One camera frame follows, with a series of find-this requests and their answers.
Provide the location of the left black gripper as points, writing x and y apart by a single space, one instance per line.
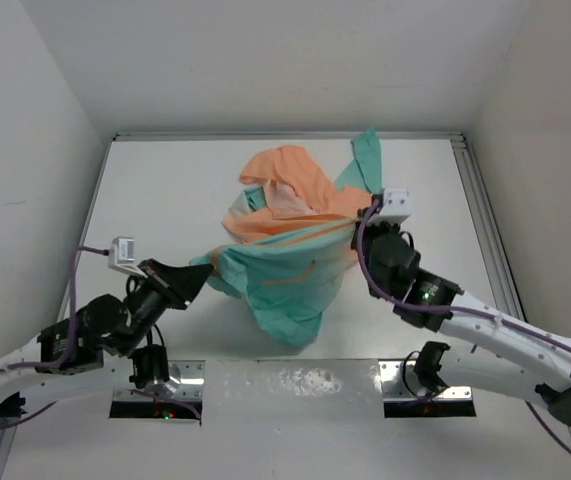
180 283

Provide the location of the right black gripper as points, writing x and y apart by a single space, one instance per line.
356 232

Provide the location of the orange and teal jacket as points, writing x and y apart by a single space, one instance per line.
292 228

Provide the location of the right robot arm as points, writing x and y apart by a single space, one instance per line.
526 362

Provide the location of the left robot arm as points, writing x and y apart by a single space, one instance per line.
109 344

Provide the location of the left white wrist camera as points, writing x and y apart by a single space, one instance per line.
121 257

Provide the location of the aluminium frame rail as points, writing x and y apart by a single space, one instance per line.
169 191

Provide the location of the metal base plate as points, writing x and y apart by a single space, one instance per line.
309 378

